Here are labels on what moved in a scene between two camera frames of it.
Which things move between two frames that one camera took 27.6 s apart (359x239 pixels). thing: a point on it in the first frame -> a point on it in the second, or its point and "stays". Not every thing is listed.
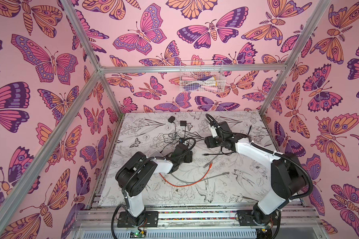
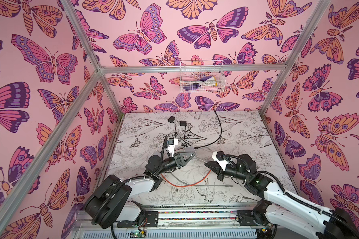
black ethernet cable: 222,152 -> 197,147
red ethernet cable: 200,179 stays
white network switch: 155,154 stays
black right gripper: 211,141 -> 220,169
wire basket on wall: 202,81 stays
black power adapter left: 171,119 stays
